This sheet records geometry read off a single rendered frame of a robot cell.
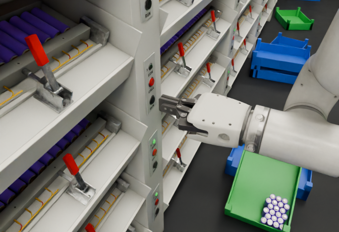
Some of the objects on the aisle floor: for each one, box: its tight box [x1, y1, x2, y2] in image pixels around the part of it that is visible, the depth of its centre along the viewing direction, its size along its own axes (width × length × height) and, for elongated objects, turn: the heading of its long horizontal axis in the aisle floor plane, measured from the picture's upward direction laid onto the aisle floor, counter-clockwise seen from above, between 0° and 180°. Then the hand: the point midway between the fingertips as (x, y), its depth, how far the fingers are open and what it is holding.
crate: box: [224, 146, 302, 232], centre depth 101 cm, size 30×20×8 cm
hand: (169, 105), depth 58 cm, fingers closed
